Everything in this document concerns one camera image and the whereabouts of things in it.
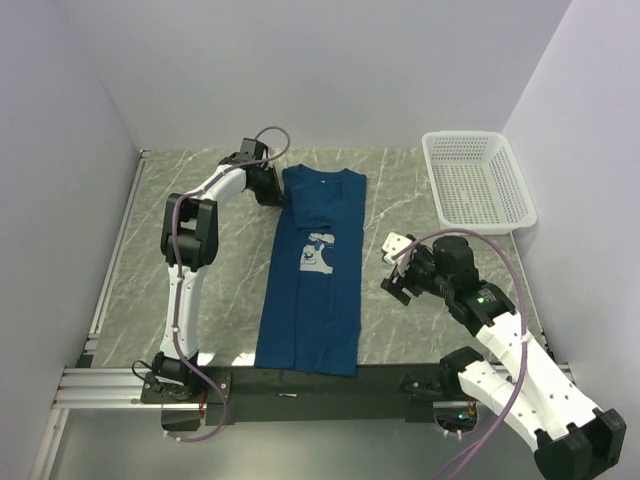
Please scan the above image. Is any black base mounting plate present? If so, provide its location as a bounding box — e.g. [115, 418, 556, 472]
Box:
[140, 363, 468, 431]

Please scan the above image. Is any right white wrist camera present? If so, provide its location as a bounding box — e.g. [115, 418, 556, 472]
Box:
[381, 232, 412, 269]

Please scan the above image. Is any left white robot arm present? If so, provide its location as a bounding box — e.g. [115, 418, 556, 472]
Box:
[151, 137, 284, 402]

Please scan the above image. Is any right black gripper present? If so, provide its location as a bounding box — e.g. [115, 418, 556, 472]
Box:
[381, 244, 454, 305]

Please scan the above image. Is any blue printed t shirt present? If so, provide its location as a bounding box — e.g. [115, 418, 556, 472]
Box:
[255, 165, 367, 377]

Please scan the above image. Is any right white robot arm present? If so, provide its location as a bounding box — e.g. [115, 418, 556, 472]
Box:
[381, 229, 627, 479]

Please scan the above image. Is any white plastic laundry basket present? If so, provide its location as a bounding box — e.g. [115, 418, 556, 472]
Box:
[421, 131, 538, 235]

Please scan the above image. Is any aluminium frame rail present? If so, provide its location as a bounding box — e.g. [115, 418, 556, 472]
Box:
[29, 148, 151, 480]

